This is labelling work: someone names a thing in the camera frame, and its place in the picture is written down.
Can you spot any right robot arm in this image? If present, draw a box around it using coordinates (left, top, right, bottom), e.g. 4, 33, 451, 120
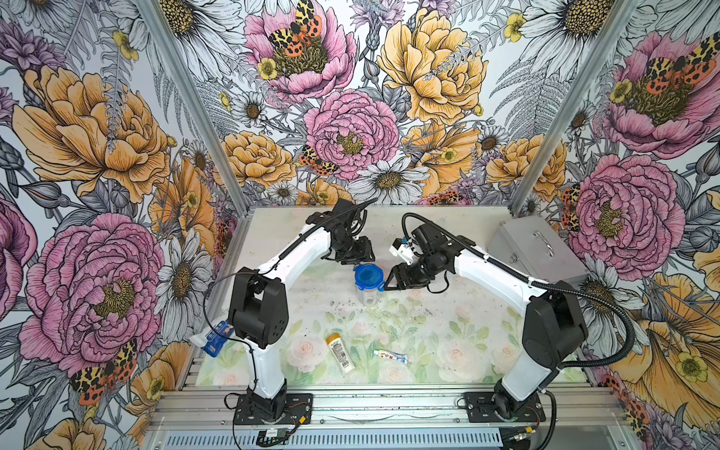
384, 222, 589, 421

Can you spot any blue white packet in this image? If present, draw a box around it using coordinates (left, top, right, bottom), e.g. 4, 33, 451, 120
189, 320, 233, 358

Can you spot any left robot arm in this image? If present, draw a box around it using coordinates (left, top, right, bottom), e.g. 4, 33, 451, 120
227, 198, 377, 422

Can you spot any toothpaste tube lower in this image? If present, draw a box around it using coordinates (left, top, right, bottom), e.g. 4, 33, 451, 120
373, 349, 408, 364

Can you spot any blue lid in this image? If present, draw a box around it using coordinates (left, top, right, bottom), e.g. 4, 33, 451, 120
354, 264, 386, 292

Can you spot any silver metal case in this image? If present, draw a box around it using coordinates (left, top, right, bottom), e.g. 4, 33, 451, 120
487, 216, 589, 287

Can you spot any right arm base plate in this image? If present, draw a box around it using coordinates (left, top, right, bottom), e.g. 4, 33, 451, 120
462, 391, 546, 424

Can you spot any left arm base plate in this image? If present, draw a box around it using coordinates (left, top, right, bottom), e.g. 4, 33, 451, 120
232, 392, 314, 426

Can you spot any white bottle near front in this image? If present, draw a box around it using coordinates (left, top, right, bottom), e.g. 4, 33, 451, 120
325, 333, 356, 375

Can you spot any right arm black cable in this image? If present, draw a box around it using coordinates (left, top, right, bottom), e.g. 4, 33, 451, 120
400, 212, 636, 450

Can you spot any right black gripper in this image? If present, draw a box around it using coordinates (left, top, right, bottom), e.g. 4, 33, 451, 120
383, 251, 447, 291

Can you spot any clear plastic cup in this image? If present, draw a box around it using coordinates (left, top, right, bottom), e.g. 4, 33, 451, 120
358, 289, 384, 307

